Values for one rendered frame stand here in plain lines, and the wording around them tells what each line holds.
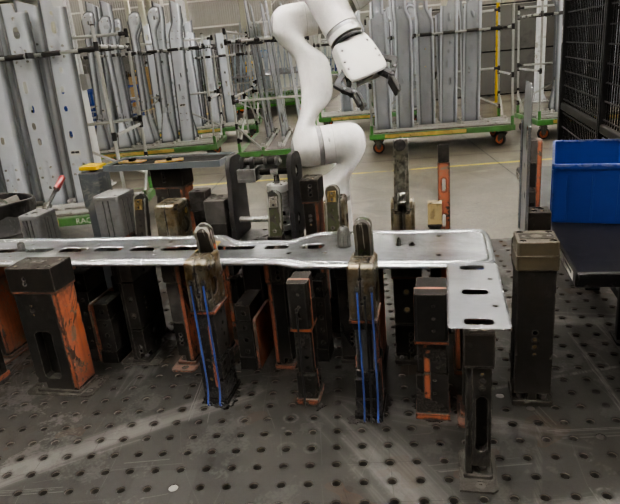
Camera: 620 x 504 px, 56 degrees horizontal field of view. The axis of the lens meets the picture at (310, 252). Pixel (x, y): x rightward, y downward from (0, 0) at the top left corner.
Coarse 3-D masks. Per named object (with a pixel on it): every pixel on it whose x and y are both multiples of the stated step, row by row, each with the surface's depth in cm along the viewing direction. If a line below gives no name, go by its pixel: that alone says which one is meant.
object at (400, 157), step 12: (396, 144) 138; (396, 156) 141; (408, 156) 142; (396, 168) 141; (408, 168) 141; (396, 180) 142; (408, 180) 141; (396, 192) 142; (408, 192) 142; (396, 204) 143; (408, 204) 142
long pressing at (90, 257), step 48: (0, 240) 165; (48, 240) 162; (96, 240) 158; (144, 240) 154; (192, 240) 150; (240, 240) 145; (288, 240) 142; (336, 240) 140; (384, 240) 137; (432, 240) 134; (480, 240) 131
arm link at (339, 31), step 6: (354, 18) 134; (342, 24) 133; (348, 24) 133; (354, 24) 133; (336, 30) 133; (342, 30) 133; (348, 30) 133; (354, 30) 134; (360, 30) 136; (330, 36) 135; (336, 36) 133; (342, 36) 134; (330, 42) 136; (336, 42) 135
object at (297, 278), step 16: (304, 272) 124; (288, 288) 120; (304, 288) 119; (288, 304) 121; (304, 304) 120; (304, 320) 121; (304, 336) 124; (304, 352) 125; (304, 368) 127; (320, 368) 131; (304, 384) 126; (320, 384) 131; (304, 400) 127
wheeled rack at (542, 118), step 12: (540, 12) 742; (552, 12) 765; (540, 36) 746; (540, 48) 750; (540, 60) 755; (540, 72) 759; (540, 84) 764; (540, 96) 770; (516, 108) 865; (540, 108) 775; (540, 120) 778; (552, 120) 778; (540, 132) 792
